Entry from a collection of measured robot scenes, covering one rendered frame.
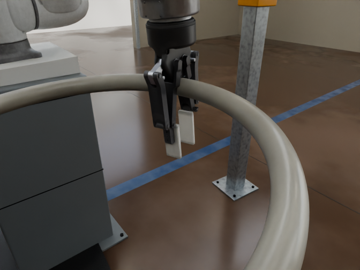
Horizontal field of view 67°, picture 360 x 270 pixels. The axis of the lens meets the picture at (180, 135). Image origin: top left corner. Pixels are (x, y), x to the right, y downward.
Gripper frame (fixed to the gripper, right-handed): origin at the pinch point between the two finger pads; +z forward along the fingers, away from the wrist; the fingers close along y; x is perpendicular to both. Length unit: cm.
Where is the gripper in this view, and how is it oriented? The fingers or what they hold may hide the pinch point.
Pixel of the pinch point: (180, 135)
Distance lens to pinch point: 50.8
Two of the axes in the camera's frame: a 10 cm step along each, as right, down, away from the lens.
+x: 8.6, 2.1, -4.7
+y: -5.0, 4.7, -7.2
